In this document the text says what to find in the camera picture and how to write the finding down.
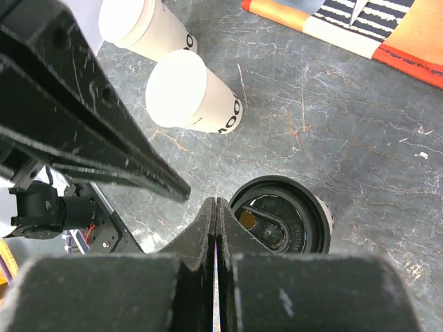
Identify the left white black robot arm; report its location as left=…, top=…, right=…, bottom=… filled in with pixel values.
left=1, top=1, right=190, bottom=239

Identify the black coffee cup lid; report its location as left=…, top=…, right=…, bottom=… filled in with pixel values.
left=229, top=175, right=332, bottom=256

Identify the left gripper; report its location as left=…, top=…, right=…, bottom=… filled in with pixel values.
left=1, top=1, right=190, bottom=202

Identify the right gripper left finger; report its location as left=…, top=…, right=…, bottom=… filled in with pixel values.
left=1, top=198, right=216, bottom=331

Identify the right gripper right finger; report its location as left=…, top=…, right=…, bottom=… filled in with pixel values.
left=215, top=199, right=420, bottom=331

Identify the colourful patchwork placemat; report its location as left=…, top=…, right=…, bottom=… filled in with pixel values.
left=241, top=1, right=442, bottom=88

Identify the white paper cup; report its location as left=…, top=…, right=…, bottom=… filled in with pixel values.
left=98, top=0, right=198, bottom=62
left=229, top=175, right=335, bottom=256
left=145, top=50, right=243, bottom=134

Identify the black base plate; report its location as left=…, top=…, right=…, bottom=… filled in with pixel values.
left=63, top=183, right=143, bottom=255

